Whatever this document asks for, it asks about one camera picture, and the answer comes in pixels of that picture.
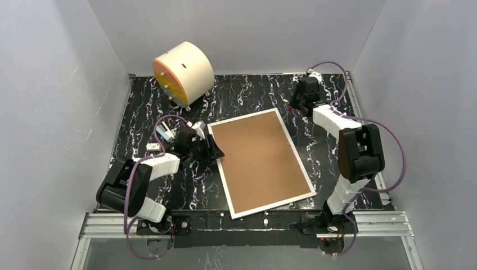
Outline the white picture frame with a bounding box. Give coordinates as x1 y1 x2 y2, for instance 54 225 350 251
208 108 316 219

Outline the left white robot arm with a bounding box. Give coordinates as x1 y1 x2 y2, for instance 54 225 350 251
96 127 225 223

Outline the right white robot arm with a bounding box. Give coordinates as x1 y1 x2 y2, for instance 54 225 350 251
290 74 385 230

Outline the light blue stapler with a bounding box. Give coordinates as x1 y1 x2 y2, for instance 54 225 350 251
155 122 176 142

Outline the white staple box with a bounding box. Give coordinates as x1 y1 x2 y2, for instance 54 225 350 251
146 143 162 152

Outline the cylindrical beige drawer cabinet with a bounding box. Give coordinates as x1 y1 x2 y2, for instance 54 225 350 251
152 42 215 111

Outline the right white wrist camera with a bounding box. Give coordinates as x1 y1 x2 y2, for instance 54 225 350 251
306 69 322 83

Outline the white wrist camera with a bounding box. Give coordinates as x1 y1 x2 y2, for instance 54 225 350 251
306 69 322 83
186 121 206 140

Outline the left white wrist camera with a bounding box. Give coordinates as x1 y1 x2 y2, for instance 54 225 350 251
186 121 206 140

